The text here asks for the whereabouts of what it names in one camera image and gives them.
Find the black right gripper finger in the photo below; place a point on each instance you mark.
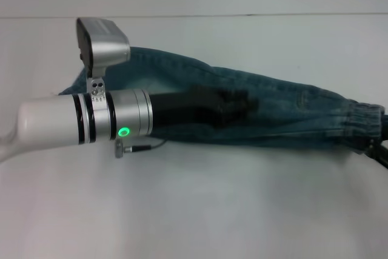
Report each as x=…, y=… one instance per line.
x=377, y=154
x=385, y=125

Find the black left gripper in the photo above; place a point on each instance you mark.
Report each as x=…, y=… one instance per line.
x=182, y=107

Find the blue denim shorts with patch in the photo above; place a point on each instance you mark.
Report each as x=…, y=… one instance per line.
x=288, y=113

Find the silver camera mounting bracket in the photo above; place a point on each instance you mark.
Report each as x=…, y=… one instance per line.
x=97, y=89

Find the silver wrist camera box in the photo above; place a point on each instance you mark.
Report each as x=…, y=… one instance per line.
x=106, y=43

